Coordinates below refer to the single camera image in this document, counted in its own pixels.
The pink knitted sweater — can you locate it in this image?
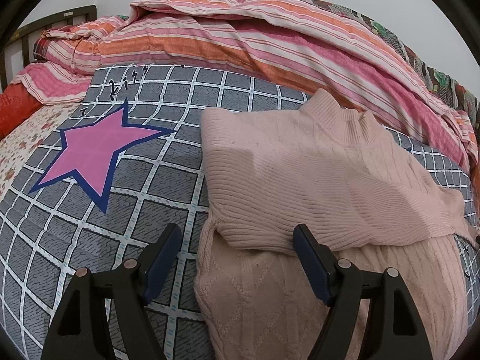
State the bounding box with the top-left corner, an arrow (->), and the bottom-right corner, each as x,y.
194,90 -> 477,359

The pink orange striped quilt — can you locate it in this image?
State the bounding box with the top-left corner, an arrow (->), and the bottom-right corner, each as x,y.
13,0 -> 479,185

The grey checked bed cover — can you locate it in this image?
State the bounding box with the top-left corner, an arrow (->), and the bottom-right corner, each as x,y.
0,63 -> 479,360

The multicolour patterned blanket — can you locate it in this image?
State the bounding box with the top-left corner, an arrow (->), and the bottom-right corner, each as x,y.
307,0 -> 480,129

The red pillow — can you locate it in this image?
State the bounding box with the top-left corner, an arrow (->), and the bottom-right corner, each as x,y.
0,83 -> 42,140

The floral bed sheet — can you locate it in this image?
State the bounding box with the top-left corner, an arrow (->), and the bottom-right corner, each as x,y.
0,103 -> 78,198

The dark wooden headboard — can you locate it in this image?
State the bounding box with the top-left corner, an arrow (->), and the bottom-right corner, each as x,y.
1,4 -> 97,89

